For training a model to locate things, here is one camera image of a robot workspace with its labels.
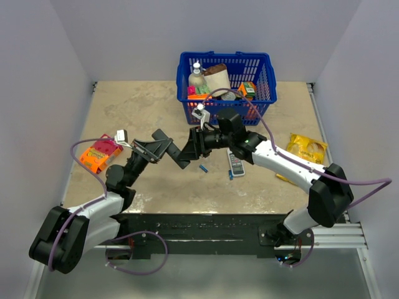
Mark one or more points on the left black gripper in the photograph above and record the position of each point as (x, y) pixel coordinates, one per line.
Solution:
(153, 149)

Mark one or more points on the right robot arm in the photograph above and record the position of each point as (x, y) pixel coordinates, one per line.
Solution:
(329, 194)

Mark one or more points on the white pump bottle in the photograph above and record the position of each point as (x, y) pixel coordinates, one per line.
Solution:
(196, 78)

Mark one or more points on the green small packet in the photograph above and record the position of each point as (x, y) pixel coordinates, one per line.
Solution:
(203, 89)

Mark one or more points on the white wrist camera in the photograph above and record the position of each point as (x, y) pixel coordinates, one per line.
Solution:
(121, 138)
(201, 114)

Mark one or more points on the black remote control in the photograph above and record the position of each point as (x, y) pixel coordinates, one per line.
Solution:
(172, 150)

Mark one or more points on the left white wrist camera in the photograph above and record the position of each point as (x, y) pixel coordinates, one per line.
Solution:
(121, 138)

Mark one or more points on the metal tin can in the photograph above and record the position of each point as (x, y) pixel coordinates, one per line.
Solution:
(228, 96)

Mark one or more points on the pink small box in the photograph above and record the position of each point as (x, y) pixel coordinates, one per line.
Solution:
(191, 90)

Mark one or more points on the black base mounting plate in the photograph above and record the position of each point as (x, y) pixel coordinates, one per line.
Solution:
(260, 235)

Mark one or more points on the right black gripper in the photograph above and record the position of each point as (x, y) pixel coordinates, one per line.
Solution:
(196, 146)

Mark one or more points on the orange green juice carton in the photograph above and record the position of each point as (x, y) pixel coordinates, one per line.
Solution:
(246, 89)

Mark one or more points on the orange pink candy box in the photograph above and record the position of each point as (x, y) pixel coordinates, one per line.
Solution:
(99, 156)

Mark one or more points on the yellow Lays chips bag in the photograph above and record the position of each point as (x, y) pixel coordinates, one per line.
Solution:
(307, 148)

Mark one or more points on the white brown paper bag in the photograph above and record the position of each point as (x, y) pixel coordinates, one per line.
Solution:
(216, 77)

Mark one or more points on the white remote control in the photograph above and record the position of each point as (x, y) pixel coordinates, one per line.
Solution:
(235, 164)

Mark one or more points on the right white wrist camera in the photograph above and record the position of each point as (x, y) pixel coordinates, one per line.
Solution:
(201, 114)

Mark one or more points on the orange flat box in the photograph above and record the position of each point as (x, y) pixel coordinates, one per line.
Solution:
(197, 96)

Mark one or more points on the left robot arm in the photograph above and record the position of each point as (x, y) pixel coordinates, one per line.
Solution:
(66, 234)

